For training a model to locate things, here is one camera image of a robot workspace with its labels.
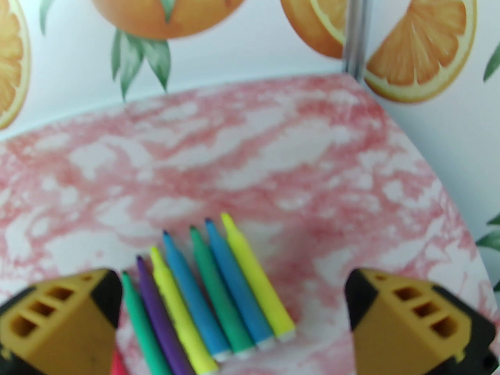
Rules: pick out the green marker pen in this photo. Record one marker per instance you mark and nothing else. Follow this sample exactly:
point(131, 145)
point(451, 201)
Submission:
point(220, 291)
point(144, 326)

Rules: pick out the pink marker pen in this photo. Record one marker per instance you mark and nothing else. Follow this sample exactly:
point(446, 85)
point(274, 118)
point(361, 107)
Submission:
point(116, 363)

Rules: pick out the blue marker pen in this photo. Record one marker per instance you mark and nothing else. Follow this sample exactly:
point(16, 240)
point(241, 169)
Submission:
point(195, 295)
point(240, 287)

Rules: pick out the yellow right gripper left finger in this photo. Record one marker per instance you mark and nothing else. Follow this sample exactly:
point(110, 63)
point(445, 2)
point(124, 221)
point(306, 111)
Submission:
point(58, 326)

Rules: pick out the pink marble pattern mat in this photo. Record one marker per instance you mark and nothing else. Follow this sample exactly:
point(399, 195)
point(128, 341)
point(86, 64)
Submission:
point(273, 150)

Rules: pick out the aluminium frame post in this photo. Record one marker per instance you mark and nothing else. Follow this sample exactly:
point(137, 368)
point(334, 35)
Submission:
point(356, 22)

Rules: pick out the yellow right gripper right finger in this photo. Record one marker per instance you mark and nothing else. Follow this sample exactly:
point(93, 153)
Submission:
point(410, 326)

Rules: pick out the purple marker pen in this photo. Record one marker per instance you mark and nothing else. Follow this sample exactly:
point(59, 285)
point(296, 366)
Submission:
point(164, 322)

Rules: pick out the yellow marker pen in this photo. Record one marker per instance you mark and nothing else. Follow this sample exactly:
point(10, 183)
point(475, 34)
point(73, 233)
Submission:
point(259, 279)
point(181, 311)

